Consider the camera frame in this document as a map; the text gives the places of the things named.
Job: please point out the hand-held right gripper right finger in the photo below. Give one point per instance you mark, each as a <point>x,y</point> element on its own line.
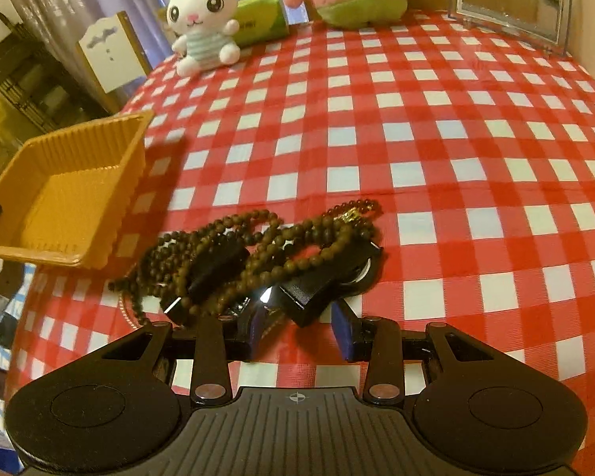
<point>344,332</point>

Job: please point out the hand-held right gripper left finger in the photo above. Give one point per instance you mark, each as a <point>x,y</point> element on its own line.
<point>210,357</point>

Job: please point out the black wristwatch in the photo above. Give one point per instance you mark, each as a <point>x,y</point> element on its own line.
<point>307,297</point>

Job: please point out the yellow ribbed plastic tray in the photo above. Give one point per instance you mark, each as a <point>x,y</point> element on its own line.
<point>74,198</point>

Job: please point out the black glossy accessory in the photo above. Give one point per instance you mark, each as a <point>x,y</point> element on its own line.
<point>213,263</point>

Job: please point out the dark shelf rack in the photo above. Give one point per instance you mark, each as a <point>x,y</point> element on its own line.
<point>25,79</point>

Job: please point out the red white checked tablecloth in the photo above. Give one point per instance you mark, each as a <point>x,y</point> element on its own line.
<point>406,158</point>

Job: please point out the white wooden chair back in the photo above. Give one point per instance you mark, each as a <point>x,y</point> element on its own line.
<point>111,57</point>

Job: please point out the white rabbit plush toy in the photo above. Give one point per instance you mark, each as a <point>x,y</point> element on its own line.
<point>201,25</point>

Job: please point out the green tissue pack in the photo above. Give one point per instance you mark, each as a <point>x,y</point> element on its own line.
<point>260,17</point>

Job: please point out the clear acrylic picture frame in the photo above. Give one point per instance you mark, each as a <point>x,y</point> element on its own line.
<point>510,0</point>

